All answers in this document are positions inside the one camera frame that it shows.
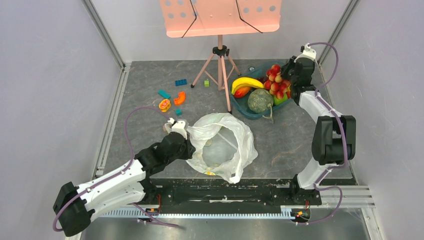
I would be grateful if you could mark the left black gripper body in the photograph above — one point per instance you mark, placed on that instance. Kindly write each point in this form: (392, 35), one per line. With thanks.
(184, 153)

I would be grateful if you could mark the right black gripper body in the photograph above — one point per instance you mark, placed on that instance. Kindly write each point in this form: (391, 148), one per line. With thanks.
(291, 73)

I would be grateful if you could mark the red cherry fruit cluster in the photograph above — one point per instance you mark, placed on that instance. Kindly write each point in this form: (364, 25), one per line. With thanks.
(275, 83)

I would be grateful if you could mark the white plastic bag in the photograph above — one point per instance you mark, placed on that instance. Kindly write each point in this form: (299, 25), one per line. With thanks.
(224, 146)

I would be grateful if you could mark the yellow banana fake fruit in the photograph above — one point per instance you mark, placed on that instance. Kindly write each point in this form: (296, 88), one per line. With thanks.
(245, 82)

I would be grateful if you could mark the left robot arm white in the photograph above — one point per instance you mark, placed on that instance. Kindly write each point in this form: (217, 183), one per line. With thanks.
(77, 206)

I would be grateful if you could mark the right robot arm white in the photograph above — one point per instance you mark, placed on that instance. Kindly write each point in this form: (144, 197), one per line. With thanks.
(334, 139)

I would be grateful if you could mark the red orange mango fake fruit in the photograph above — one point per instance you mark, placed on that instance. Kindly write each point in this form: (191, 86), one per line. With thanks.
(242, 91)

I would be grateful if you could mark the small teal cube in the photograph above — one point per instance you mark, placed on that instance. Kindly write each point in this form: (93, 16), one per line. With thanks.
(178, 112)

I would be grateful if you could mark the orange slice toy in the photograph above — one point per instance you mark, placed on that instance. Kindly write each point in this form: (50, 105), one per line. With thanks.
(164, 105)

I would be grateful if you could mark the green netted melon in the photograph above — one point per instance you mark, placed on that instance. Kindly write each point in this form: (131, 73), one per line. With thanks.
(261, 102)

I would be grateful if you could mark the orange curved block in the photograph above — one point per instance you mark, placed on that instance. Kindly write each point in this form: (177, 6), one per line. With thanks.
(181, 97)

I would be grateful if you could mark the teal flat block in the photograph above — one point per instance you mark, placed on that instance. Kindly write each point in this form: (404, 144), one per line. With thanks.
(164, 94)

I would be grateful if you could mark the blue lego brick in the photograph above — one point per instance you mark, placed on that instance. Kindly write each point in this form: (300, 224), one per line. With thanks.
(180, 82)

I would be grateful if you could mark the teal plastic fruit bin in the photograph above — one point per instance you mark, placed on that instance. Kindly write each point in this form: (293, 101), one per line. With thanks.
(258, 71)

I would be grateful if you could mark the pink music stand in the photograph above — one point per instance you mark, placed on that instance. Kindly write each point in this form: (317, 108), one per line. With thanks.
(198, 18)

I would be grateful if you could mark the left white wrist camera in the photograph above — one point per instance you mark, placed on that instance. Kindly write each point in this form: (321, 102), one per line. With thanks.
(179, 126)

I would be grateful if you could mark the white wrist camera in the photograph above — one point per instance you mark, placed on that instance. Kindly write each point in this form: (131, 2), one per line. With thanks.
(306, 53)
(179, 126)

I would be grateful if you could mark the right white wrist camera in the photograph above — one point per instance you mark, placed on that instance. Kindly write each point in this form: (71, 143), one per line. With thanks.
(306, 53)

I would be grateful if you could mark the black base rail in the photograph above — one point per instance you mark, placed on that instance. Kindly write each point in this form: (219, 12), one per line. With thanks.
(217, 196)

